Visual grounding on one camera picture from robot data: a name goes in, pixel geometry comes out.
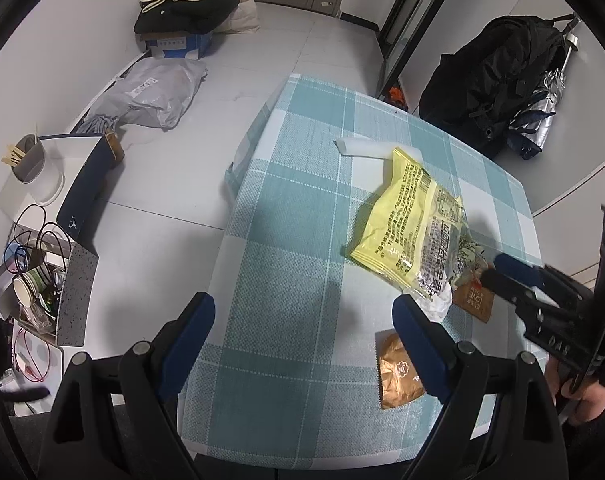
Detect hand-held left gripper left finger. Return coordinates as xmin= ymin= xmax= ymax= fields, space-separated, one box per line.
xmin=41 ymin=292 xmax=216 ymax=480

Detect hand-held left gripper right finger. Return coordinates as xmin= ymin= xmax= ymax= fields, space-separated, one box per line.
xmin=391 ymin=294 xmax=568 ymax=480

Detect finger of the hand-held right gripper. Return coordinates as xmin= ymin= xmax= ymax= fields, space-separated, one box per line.
xmin=481 ymin=267 xmax=558 ymax=321
xmin=493 ymin=254 xmax=576 ymax=291

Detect orange sachet with red heart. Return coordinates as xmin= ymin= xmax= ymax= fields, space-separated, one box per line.
xmin=453 ymin=272 xmax=496 ymax=324

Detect orange sachet with flower print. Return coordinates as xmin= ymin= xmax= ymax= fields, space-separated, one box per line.
xmin=377 ymin=331 xmax=426 ymax=409

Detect white tissue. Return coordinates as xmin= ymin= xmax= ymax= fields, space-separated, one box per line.
xmin=423 ymin=280 xmax=456 ymax=323

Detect yellow snack wrapper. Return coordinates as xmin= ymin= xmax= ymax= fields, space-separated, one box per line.
xmin=349 ymin=147 xmax=471 ymax=306

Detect white foam piece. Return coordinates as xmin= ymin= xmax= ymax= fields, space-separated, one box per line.
xmin=335 ymin=137 xmax=423 ymax=161

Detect person's right hand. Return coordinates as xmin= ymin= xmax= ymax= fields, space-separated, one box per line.
xmin=553 ymin=360 xmax=605 ymax=428

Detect grey speckled box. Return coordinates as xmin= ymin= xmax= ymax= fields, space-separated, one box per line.
xmin=0 ymin=240 xmax=100 ymax=348

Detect teal plaid tablecloth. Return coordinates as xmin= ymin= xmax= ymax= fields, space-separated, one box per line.
xmin=180 ymin=74 xmax=543 ymax=466

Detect silver folded umbrella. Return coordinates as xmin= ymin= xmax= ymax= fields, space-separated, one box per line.
xmin=505 ymin=30 xmax=581 ymax=161

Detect paper cup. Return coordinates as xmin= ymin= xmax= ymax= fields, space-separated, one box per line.
xmin=12 ymin=270 xmax=48 ymax=308

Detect black backpack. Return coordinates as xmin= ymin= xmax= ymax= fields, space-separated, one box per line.
xmin=419 ymin=15 xmax=568 ymax=158

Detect white and navy shoebox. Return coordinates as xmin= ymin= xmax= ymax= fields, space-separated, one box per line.
xmin=36 ymin=132 xmax=114 ymax=233

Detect brown pouch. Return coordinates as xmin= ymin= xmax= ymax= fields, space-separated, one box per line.
xmin=102 ymin=132 xmax=126 ymax=163

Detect white cup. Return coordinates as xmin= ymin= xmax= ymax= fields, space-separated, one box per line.
xmin=30 ymin=152 xmax=66 ymax=206

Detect grey scarf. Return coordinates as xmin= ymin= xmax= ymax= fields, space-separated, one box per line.
xmin=75 ymin=115 xmax=120 ymax=136

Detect grey cup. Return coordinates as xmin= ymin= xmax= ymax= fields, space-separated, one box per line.
xmin=12 ymin=134 xmax=46 ymax=183

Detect grey plastic mailer bag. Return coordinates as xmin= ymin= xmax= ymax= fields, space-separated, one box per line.
xmin=90 ymin=57 xmax=208 ymax=132

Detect wooden sticks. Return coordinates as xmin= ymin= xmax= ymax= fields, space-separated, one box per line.
xmin=1 ymin=145 xmax=30 ymax=167

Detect blue cardboard box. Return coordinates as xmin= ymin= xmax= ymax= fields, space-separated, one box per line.
xmin=145 ymin=30 xmax=214 ymax=59

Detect beige tote bag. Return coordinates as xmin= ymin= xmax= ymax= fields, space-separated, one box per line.
xmin=217 ymin=0 xmax=260 ymax=36

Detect red cable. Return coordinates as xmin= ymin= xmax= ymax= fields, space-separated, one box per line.
xmin=12 ymin=330 xmax=53 ymax=383

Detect black door frame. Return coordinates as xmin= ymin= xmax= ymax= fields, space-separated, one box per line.
xmin=377 ymin=0 xmax=453 ymax=96

